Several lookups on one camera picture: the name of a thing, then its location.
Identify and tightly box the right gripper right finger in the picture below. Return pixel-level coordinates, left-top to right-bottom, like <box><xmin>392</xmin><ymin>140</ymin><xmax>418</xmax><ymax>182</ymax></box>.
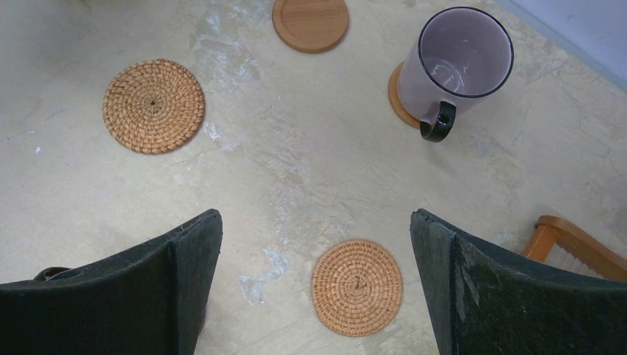
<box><xmin>410</xmin><ymin>209</ymin><xmax>626</xmax><ymax>354</ymax></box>

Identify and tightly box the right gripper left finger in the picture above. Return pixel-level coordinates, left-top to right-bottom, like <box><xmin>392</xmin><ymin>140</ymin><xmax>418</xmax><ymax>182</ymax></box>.
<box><xmin>1</xmin><ymin>209</ymin><xmax>223</xmax><ymax>354</ymax></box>

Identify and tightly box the light wooden coaster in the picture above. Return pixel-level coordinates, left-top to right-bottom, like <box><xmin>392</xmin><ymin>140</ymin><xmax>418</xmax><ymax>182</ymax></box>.
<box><xmin>271</xmin><ymin>0</ymin><xmax>349</xmax><ymax>53</ymax></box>
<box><xmin>387</xmin><ymin>62</ymin><xmax>420</xmax><ymax>129</ymax></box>

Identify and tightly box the purple mug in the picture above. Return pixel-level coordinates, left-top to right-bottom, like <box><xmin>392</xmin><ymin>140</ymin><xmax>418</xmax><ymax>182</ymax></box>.
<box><xmin>397</xmin><ymin>7</ymin><xmax>515</xmax><ymax>142</ymax></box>

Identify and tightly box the wooden tiered rack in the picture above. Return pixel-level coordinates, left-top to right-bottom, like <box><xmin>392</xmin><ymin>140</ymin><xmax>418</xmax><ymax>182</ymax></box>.
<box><xmin>523</xmin><ymin>214</ymin><xmax>626</xmax><ymax>282</ymax></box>

